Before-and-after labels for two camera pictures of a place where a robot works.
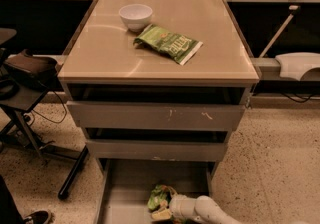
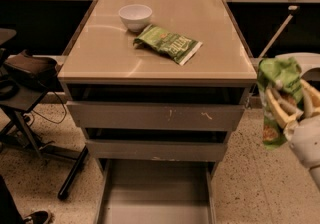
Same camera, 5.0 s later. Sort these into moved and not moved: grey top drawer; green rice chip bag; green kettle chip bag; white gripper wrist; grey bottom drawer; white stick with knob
Moved: green rice chip bag; white gripper wrist
Not moved: white stick with knob; grey top drawer; green kettle chip bag; grey bottom drawer
